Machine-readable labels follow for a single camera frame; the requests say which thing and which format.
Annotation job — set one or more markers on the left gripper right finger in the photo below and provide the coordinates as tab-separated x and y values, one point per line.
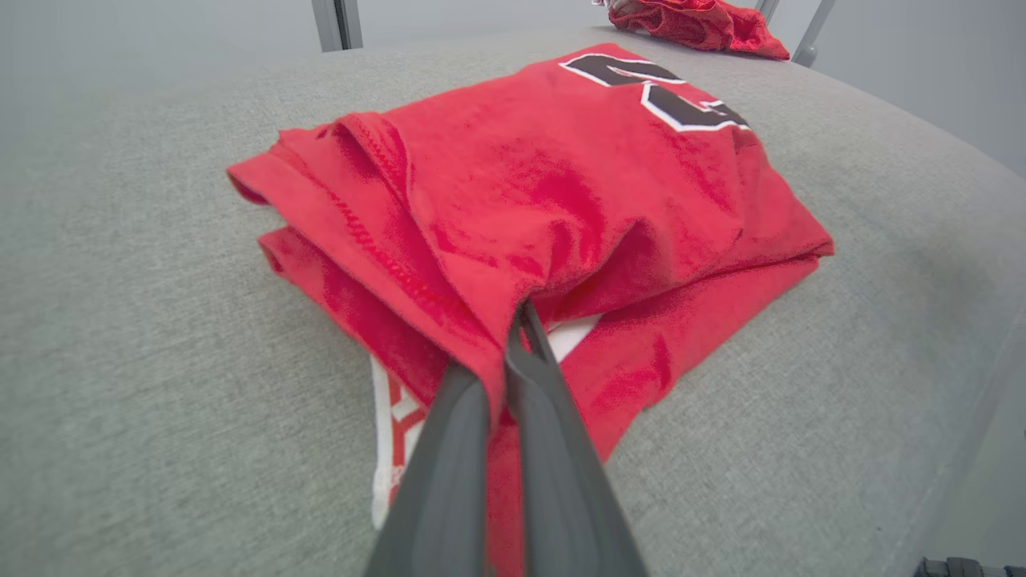
561	497

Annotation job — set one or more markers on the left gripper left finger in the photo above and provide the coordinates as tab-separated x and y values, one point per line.
441	497

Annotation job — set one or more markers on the red and white jersey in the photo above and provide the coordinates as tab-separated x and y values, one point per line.
561	184

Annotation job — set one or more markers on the red shorts with Bulls print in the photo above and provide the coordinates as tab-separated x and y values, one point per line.
697	24

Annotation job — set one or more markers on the grey fabric sofa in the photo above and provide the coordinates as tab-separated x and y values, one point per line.
160	320

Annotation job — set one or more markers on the grey metal stand leg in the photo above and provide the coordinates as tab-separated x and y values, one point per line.
813	36
768	10

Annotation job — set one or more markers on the grey metal partition post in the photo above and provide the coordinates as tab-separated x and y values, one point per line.
337	24

